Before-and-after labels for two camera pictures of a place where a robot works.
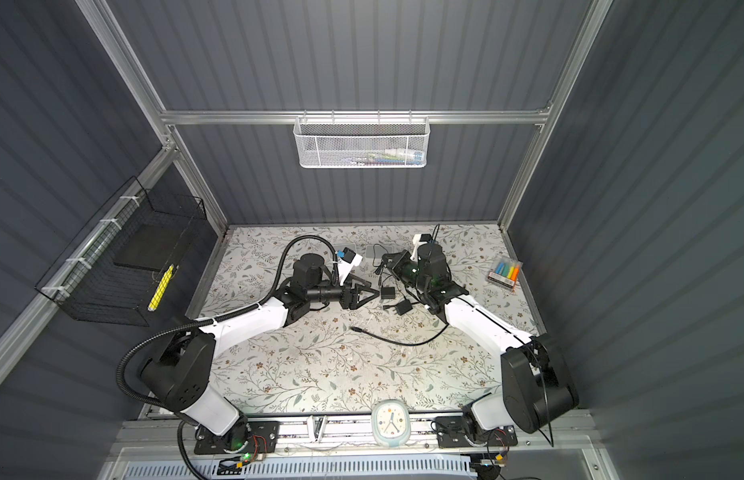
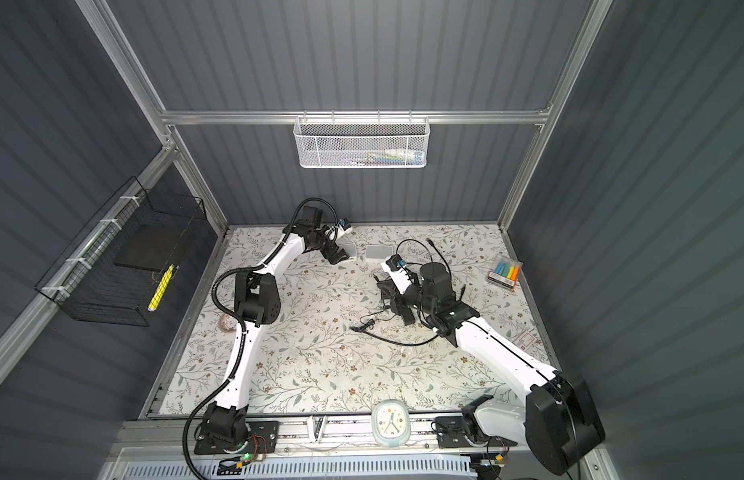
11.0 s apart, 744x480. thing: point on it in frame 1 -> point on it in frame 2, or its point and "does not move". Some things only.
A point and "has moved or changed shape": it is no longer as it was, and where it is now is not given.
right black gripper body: x=405 y=270 -> x=411 y=299
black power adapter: x=400 y=308 has moved or changed shape
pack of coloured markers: x=505 y=272 does not move
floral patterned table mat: x=397 y=355 does not move
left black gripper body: x=346 y=301 -> x=328 y=249
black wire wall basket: x=121 y=267 does not move
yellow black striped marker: x=169 y=272 does not move
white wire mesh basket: x=361 y=142 does not move
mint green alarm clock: x=391 y=422 does not move
